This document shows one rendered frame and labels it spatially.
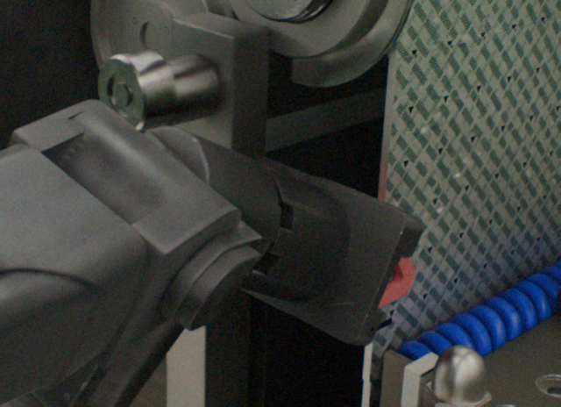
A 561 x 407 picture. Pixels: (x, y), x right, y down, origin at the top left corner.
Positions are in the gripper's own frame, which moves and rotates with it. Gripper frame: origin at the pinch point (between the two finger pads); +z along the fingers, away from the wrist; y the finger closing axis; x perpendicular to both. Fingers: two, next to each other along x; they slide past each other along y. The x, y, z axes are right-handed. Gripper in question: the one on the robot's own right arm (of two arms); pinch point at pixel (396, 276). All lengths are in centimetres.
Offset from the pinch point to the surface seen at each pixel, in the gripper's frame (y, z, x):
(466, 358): 7.4, -3.1, -2.0
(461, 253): 0.3, 5.1, 2.5
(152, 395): -20.7, 8.5, -15.6
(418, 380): 5.0, -2.2, -4.2
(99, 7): -23.1, -7.5, 8.1
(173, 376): -10.5, -1.9, -10.8
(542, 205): 0.3, 12.0, 7.3
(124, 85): -9.5, -15.0, 3.8
